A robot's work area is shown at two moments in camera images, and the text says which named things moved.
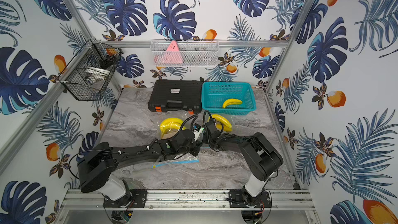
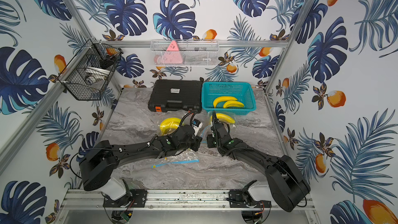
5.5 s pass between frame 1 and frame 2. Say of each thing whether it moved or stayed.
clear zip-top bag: moved
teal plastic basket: stayed
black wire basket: stayed
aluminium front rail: stayed
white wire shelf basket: stayed
